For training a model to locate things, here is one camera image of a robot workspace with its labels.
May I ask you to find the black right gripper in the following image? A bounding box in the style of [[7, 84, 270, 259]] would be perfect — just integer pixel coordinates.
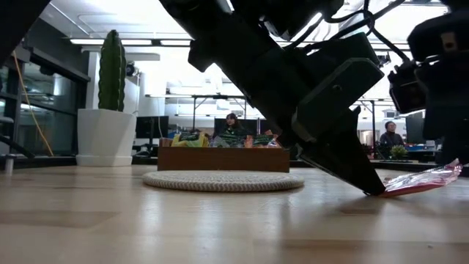
[[407, 10, 469, 166]]

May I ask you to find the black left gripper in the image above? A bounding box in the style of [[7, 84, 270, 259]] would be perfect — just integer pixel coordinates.
[[188, 32, 387, 197]]

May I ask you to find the black computer monitor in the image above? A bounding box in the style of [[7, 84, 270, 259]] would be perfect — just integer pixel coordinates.
[[135, 116, 170, 147], [405, 111, 426, 145]]

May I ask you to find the person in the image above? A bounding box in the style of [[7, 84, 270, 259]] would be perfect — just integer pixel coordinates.
[[379, 120, 405, 148], [224, 112, 254, 137]]

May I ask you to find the green potted plant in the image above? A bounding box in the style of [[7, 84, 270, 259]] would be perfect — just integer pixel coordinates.
[[389, 144, 409, 160]]

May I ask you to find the brown wooden compartment tray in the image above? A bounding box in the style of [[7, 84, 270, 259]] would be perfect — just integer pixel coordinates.
[[157, 137, 291, 173]]

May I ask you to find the white plant pot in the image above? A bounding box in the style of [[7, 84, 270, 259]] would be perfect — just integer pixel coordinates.
[[75, 109, 138, 168]]

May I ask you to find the overhead light bar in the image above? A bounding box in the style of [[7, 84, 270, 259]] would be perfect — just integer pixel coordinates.
[[69, 38, 411, 51]]

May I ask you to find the green cactus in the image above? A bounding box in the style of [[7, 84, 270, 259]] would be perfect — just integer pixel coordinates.
[[97, 29, 128, 113]]

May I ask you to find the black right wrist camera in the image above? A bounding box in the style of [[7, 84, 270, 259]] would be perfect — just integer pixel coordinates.
[[387, 60, 429, 115]]

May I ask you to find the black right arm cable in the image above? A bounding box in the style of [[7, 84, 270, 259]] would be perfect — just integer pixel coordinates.
[[362, 0, 412, 63]]

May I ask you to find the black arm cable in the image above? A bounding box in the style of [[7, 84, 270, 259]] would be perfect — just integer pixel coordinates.
[[284, 0, 407, 51], [362, 0, 412, 63]]

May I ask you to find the round woven rope mat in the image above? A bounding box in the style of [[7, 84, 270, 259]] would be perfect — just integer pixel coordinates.
[[141, 169, 306, 194]]

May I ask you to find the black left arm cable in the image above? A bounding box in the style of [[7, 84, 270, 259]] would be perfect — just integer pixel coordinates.
[[284, 0, 407, 51]]

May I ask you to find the black background workstation frame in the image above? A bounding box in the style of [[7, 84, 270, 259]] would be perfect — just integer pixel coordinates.
[[145, 94, 389, 147]]

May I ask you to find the yellow cable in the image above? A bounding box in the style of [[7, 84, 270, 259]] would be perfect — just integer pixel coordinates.
[[12, 51, 55, 158]]

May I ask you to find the grey post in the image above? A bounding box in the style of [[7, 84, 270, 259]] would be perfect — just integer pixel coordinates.
[[0, 153, 16, 175]]

